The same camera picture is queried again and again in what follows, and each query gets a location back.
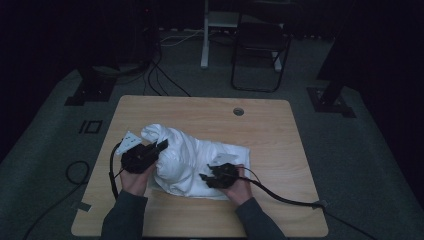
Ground person's left hand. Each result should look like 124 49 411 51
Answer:
119 163 156 198

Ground hand-held gripper cable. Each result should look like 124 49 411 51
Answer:
237 165 379 240
108 141 124 201

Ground black floor cables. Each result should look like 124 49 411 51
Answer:
143 49 193 98

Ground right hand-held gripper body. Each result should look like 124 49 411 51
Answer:
207 153 241 189

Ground looped black floor cable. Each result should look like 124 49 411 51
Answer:
23 160 92 240

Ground left hand-held gripper cable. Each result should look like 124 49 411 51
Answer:
108 141 124 201

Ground dark equipment tower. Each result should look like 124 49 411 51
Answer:
131 0 162 66

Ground white skirt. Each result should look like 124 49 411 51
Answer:
140 123 252 201

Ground black folding chair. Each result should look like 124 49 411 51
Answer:
230 3 293 93

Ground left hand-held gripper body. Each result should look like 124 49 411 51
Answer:
114 130 158 174

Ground person's right hand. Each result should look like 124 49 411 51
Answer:
220 164 254 208

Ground black stand base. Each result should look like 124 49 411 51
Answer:
64 64 118 107
306 78 357 119

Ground white floor cable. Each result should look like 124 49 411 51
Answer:
159 29 204 47

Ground right hand-held gripper cable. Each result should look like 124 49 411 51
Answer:
237 165 379 240

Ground white metal desk frame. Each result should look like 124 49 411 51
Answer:
199 0 284 73

